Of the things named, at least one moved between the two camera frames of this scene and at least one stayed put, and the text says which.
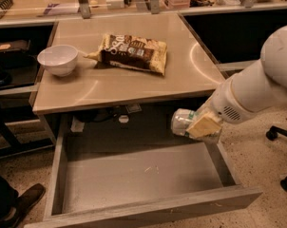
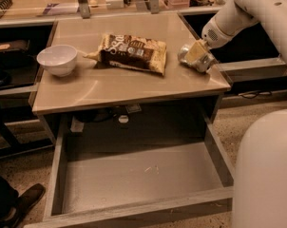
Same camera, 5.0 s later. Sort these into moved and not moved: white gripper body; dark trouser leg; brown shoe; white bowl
Moved: white gripper body
Not moved: white bowl; brown shoe; dark trouser leg
